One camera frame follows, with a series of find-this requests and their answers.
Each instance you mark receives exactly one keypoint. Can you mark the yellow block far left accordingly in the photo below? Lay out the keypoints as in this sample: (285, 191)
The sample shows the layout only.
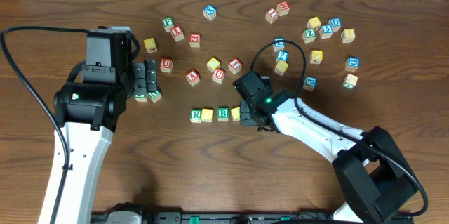
(150, 45)

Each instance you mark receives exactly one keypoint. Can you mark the green F block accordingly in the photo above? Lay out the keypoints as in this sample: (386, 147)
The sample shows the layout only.
(168, 24)

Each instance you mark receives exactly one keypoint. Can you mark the red u block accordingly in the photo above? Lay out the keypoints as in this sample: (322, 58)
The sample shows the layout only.
(218, 75)
(166, 65)

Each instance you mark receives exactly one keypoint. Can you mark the red U block left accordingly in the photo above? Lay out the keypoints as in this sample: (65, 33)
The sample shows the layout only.
(166, 65)

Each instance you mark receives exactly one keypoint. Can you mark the blue D block far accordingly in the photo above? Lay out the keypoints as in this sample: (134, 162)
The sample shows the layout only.
(335, 23)

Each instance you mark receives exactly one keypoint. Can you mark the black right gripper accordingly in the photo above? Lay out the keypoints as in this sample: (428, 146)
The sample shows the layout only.
(246, 115)

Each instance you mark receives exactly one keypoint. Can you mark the yellow O block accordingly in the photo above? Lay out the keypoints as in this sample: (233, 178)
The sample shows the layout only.
(206, 115)

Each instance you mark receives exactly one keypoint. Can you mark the green R block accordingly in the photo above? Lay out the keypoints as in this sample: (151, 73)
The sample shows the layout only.
(195, 116)

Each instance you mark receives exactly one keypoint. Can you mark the yellow block by Z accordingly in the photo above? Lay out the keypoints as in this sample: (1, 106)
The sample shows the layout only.
(314, 23)

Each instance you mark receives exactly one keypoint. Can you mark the red I block far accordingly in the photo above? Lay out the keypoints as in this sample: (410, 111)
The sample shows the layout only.
(271, 15)

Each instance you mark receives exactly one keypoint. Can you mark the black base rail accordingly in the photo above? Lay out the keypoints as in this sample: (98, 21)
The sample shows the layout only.
(133, 213)

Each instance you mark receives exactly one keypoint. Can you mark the blue X block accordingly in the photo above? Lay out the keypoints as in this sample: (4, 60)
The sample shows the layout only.
(210, 12)

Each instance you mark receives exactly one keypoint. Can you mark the red i block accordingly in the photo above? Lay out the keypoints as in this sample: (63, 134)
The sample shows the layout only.
(271, 15)
(235, 65)

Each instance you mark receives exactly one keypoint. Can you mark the yellow B-side block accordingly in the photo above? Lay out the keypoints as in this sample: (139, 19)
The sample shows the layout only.
(348, 35)

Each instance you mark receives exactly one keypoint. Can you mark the red A block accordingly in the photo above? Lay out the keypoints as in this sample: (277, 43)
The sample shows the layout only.
(193, 77)

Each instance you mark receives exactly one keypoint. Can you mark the blue L block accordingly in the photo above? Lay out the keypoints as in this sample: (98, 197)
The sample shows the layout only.
(278, 44)

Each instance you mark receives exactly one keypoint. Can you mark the red X block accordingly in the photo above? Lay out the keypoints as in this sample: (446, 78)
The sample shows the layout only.
(177, 33)

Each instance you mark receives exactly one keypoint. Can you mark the blue d block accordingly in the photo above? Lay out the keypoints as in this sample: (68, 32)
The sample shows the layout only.
(352, 64)
(335, 23)

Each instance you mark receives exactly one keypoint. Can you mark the blue D block near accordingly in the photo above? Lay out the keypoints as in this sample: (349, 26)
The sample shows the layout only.
(352, 64)

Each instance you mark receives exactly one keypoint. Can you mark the green Z block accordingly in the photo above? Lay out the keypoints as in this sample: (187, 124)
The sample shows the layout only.
(309, 36)

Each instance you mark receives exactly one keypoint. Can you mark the yellow hammer block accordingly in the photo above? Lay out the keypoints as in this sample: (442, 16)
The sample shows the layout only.
(316, 57)

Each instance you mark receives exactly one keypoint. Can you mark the green 7 block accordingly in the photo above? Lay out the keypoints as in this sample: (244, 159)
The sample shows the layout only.
(350, 81)

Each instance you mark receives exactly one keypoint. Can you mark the yellow block by 2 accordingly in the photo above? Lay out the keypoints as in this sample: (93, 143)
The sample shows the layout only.
(281, 67)

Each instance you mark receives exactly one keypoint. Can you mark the green B block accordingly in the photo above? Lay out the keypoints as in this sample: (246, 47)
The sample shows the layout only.
(223, 114)

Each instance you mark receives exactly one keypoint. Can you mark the blue 2 block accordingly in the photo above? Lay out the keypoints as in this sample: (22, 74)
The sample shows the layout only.
(282, 56)

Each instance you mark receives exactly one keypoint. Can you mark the blue P block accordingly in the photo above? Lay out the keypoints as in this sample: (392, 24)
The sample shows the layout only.
(310, 83)

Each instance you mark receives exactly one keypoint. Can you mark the red E block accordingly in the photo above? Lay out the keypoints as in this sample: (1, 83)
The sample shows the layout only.
(195, 40)

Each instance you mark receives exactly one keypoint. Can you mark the red block far right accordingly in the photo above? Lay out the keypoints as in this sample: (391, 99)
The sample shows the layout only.
(283, 8)

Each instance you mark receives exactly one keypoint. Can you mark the blue 5 block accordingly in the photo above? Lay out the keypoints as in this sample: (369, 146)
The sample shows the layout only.
(326, 31)

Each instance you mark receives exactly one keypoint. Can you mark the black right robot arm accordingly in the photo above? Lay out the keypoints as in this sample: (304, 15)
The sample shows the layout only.
(374, 176)

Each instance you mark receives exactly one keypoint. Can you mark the green N block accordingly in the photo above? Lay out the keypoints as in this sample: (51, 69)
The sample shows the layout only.
(154, 96)

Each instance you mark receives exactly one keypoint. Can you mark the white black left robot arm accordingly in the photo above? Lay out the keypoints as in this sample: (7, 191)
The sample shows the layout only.
(87, 109)

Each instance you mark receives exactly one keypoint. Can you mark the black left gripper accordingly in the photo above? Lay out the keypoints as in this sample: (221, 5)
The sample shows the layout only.
(144, 77)

